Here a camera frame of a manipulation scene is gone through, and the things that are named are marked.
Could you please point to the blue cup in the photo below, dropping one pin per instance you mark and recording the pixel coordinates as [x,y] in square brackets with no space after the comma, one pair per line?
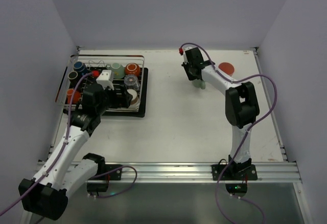
[80,68]

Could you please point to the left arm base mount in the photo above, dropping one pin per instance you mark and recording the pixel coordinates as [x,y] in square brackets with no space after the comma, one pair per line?
[114,169]

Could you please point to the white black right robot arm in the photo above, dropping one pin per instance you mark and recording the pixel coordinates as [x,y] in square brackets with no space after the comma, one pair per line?
[241,106]

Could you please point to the black cup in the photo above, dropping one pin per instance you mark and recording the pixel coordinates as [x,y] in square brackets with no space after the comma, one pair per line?
[73,77]

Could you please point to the clear glass cup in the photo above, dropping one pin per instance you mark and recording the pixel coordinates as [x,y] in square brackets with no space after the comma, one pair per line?
[131,82]

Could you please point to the orange mug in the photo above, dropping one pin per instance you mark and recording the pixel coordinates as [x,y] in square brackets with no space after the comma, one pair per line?
[72,96]

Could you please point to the orange white-ringed cup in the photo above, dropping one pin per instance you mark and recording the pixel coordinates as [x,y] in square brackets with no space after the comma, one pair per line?
[132,68]

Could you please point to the pink plastic cup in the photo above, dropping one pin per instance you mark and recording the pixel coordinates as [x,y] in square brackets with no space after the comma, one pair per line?
[227,68]

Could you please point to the aluminium right side rail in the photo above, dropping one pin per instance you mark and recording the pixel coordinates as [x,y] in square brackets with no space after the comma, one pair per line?
[267,86]

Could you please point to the black drip tray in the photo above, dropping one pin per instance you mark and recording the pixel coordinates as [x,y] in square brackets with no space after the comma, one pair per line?
[142,94]

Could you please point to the aluminium front rail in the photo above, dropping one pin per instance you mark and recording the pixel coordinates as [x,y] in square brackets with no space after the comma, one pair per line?
[269,172]

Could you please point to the metal wire dish rack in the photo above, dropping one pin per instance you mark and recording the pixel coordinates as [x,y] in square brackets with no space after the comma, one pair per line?
[91,60]

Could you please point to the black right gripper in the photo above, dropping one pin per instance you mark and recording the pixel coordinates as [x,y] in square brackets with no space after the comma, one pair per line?
[193,73]

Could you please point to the right black controller box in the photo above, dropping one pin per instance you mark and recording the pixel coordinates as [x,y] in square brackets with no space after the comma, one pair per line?
[237,189]

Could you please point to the aluminium rail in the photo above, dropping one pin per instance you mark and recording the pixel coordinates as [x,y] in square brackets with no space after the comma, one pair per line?
[267,86]
[269,172]

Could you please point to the black controller box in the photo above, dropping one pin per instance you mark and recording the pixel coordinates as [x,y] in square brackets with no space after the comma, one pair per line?
[96,188]
[237,189]

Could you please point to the small green cup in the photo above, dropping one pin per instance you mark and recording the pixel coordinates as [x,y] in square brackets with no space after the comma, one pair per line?
[118,70]

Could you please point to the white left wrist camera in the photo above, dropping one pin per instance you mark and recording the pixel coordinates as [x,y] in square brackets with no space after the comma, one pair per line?
[105,79]

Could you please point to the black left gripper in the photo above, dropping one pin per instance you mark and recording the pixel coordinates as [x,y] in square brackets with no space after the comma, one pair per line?
[122,98]

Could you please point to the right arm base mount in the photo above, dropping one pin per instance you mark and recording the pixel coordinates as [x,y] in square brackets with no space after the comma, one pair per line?
[235,172]

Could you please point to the large green mug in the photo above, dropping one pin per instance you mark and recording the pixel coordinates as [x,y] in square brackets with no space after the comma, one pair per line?
[199,84]

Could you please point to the left black controller box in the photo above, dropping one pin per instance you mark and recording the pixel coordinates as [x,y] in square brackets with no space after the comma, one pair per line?
[96,188]

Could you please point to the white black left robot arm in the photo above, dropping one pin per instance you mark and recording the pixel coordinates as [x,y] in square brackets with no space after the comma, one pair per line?
[48,191]

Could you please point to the white brown cup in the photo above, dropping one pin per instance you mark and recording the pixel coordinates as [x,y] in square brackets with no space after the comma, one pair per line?
[134,104]

